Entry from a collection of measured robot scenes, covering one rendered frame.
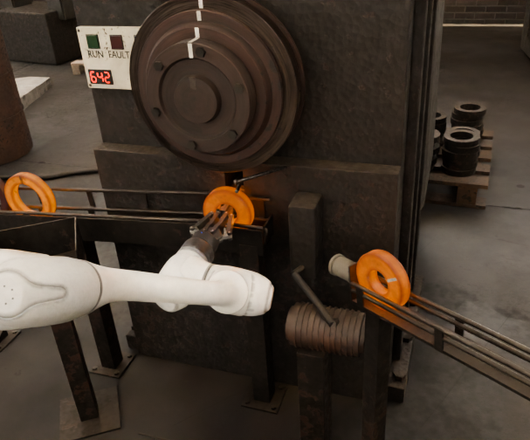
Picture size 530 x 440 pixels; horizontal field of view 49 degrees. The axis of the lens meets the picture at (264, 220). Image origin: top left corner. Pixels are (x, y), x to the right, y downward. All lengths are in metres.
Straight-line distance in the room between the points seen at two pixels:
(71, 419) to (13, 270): 1.35
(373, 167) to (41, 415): 1.43
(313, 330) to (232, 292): 0.37
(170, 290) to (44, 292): 0.36
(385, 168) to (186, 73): 0.59
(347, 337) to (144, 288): 0.64
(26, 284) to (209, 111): 0.72
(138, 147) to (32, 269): 1.02
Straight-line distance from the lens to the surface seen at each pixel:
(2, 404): 2.39
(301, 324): 1.62
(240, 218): 1.70
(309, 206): 1.59
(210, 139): 1.49
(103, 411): 2.21
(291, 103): 1.48
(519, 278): 2.80
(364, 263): 1.46
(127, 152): 1.87
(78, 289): 0.97
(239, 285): 1.35
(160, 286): 1.19
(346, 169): 1.62
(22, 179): 2.06
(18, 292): 0.91
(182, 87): 1.47
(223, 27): 1.46
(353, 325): 1.60
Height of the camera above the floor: 1.56
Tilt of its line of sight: 30 degrees down
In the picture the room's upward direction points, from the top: 4 degrees counter-clockwise
